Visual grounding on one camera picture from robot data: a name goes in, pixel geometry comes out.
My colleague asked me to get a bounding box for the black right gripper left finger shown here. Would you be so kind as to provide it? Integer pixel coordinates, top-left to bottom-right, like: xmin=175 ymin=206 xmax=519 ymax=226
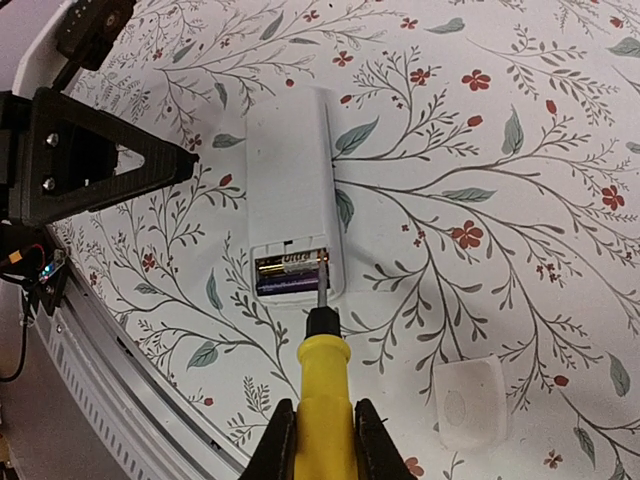
xmin=242 ymin=399 xmax=297 ymax=480

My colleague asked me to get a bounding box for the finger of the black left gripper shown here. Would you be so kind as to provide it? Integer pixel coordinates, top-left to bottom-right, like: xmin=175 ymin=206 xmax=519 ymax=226
xmin=19 ymin=88 xmax=199 ymax=226

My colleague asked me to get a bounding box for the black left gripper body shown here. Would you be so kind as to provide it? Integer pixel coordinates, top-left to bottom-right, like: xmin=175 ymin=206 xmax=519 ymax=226
xmin=1 ymin=91 xmax=34 ymax=225

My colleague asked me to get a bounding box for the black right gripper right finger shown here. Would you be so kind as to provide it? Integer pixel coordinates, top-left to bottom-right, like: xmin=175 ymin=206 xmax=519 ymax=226
xmin=355 ymin=399 xmax=414 ymax=480

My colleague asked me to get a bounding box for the yellow handled screwdriver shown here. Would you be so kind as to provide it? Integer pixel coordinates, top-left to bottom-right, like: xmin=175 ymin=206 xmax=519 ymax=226
xmin=294 ymin=250 xmax=358 ymax=479

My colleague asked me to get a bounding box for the white battery cover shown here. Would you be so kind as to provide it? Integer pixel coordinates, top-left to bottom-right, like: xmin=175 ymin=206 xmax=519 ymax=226
xmin=433 ymin=355 xmax=508 ymax=451

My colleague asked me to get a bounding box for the white remote control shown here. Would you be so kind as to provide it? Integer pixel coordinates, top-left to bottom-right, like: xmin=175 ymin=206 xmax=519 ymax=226
xmin=245 ymin=87 xmax=346 ymax=308

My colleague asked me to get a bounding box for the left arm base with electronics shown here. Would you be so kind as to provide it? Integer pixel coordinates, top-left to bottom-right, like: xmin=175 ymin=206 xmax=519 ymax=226
xmin=1 ymin=222 xmax=70 ymax=315

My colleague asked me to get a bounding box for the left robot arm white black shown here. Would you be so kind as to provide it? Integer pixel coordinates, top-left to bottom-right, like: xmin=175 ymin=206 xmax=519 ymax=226
xmin=1 ymin=1 xmax=199 ymax=227

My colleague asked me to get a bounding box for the floral patterned table mat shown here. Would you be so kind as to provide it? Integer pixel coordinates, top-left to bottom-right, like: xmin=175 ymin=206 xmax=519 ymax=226
xmin=55 ymin=1 xmax=639 ymax=479

